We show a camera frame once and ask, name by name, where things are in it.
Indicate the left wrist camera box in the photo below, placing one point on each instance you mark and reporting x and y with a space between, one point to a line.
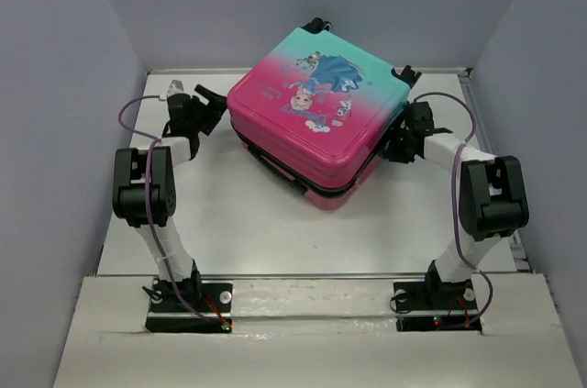
175 87

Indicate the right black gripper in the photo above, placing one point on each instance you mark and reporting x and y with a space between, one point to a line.
390 153

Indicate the pink and teal suitcase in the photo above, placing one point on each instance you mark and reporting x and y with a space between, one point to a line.
315 112

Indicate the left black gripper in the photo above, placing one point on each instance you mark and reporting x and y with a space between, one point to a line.
215 109

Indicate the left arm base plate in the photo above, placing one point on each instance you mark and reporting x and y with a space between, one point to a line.
210 314

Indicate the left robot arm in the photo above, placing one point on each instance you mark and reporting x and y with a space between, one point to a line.
144 190

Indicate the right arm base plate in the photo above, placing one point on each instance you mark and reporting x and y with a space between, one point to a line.
418 310

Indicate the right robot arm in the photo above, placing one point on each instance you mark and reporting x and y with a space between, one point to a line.
487 196

